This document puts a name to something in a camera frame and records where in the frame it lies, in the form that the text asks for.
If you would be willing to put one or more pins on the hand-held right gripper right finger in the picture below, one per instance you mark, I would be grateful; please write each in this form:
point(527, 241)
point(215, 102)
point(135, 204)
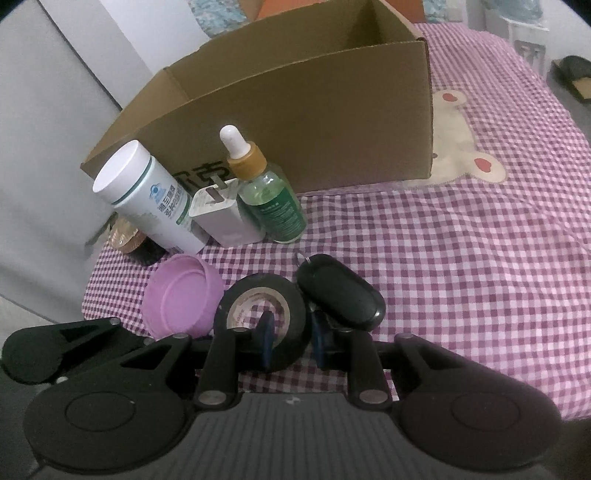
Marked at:
point(321, 344)

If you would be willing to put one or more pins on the purple plastic lid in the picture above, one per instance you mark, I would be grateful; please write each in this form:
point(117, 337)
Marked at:
point(182, 295)

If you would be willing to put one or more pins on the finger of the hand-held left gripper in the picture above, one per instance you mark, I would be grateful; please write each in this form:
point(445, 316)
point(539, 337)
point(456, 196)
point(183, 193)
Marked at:
point(87, 330)

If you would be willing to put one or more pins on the small cardboard piece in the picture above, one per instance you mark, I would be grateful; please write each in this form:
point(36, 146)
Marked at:
point(582, 88)

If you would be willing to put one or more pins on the white charger plug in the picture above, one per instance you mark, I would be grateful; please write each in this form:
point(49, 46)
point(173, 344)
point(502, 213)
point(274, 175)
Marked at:
point(226, 221)

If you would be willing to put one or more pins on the green dropper bottle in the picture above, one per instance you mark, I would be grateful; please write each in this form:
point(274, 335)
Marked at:
point(272, 207)

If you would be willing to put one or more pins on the brown cardboard box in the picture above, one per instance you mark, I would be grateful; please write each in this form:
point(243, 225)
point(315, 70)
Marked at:
point(323, 115)

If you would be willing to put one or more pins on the pink checked tablecloth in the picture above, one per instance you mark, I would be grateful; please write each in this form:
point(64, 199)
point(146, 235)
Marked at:
point(438, 277)

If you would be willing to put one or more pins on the black tape roll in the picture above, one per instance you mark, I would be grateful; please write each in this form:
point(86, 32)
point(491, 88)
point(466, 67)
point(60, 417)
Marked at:
point(295, 304)

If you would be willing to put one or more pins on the gold jar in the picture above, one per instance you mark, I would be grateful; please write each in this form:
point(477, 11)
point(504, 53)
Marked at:
point(127, 235)

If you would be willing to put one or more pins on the white bottle green label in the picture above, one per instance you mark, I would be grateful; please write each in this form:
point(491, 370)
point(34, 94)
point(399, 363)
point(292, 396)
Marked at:
point(147, 198)

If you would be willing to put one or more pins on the white water dispenser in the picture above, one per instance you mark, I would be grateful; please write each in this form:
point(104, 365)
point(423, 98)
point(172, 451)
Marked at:
point(526, 46)

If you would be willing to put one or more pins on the floral teal blanket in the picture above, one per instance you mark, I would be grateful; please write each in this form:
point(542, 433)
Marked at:
point(212, 21)

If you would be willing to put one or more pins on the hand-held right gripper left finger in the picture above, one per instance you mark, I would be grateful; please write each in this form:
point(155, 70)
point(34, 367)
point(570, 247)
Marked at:
point(265, 339)

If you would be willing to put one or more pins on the black key fob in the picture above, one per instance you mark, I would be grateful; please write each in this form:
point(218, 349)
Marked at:
point(341, 295)

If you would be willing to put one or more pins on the orange box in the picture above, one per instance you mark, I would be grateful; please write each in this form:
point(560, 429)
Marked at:
point(270, 7)

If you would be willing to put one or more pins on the black cylinder tube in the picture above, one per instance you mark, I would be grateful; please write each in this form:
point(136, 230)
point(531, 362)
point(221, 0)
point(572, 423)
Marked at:
point(147, 256)

